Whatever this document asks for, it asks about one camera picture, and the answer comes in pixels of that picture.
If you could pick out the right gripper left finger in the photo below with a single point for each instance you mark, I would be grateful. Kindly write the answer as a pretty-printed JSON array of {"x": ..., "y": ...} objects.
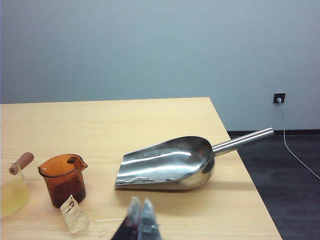
[{"x": 127, "y": 225}]

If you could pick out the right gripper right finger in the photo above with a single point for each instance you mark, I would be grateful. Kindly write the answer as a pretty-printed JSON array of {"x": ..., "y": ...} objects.
[{"x": 148, "y": 222}]

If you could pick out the amber measuring cup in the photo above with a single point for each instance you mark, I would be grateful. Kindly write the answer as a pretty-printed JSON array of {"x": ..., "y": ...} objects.
[{"x": 65, "y": 185}]

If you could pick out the clear cup with yellow liquid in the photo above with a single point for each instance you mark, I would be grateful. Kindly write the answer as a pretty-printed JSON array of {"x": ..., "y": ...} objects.
[{"x": 12, "y": 195}]

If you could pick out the clear ice cube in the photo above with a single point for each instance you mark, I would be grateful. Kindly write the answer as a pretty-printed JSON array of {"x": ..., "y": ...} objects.
[{"x": 73, "y": 217}]

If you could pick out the stainless steel ice scoop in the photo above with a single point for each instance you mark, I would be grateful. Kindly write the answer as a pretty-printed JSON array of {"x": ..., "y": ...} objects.
[{"x": 175, "y": 162}]

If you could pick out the dark baseboard strip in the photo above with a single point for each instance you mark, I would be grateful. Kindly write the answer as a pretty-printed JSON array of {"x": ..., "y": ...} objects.
[{"x": 300, "y": 132}]

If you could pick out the white power plug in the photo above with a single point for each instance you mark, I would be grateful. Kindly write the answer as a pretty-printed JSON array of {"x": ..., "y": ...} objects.
[{"x": 279, "y": 100}]

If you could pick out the black wall outlet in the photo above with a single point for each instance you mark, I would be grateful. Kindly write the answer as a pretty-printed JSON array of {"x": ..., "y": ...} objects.
[{"x": 283, "y": 95}]

